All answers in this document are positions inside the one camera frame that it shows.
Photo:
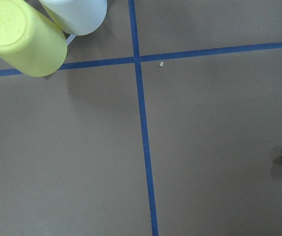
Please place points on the white upturned cup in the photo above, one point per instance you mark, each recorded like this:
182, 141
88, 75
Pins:
76, 17

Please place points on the yellow upturned cup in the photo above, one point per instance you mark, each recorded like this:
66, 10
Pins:
29, 41

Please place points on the white wire cup rack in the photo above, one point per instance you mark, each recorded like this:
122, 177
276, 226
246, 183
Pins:
70, 38

